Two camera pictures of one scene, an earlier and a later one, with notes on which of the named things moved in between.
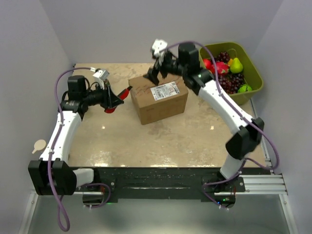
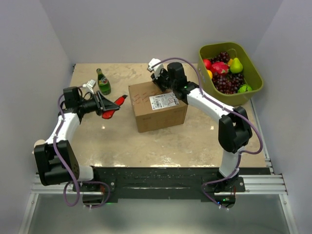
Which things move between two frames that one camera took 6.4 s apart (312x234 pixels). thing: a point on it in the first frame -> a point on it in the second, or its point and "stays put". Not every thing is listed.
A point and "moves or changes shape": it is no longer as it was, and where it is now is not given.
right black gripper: [152, 75] -> [157, 81]
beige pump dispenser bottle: [39, 145] stays put
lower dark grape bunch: [231, 82] stays put
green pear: [236, 67] stays put
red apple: [207, 63] stays put
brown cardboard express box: [153, 102] moves or changes shape
